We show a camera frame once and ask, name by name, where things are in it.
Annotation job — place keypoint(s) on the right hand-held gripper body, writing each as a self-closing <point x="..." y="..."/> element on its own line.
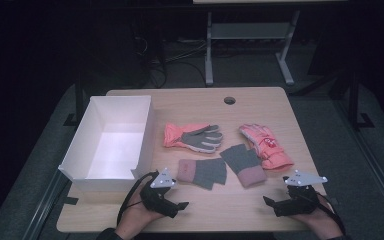
<point x="300" y="196"/>

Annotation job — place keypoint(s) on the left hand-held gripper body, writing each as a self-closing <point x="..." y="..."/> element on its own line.
<point x="156" y="196"/>

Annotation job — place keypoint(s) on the grey fingerless glove pink cuff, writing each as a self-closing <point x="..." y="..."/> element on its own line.
<point x="243" y="163"/>
<point x="206" y="171"/>

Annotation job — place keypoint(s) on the pink glove with red print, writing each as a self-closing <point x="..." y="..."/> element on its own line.
<point x="266" y="146"/>

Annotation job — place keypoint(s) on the pink glove with grey palm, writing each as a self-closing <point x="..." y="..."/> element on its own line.
<point x="176" y="135"/>

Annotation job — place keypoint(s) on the white box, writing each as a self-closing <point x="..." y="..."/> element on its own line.
<point x="113" y="146"/>

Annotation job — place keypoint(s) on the person's right hand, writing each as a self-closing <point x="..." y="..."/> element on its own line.
<point x="320" y="216"/>

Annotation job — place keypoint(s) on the person's left hand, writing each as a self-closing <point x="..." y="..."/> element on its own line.
<point x="135" y="216"/>

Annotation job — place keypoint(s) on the black stand leg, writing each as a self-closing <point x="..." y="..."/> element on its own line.
<point x="355" y="100"/>
<point x="79" y="100"/>

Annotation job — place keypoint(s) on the metal floor rail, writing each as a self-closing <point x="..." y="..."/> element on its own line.
<point x="373" y="173"/>
<point x="43" y="203"/>

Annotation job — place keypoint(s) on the grey metal table frame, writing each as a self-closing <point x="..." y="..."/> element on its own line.
<point x="246" y="30"/>

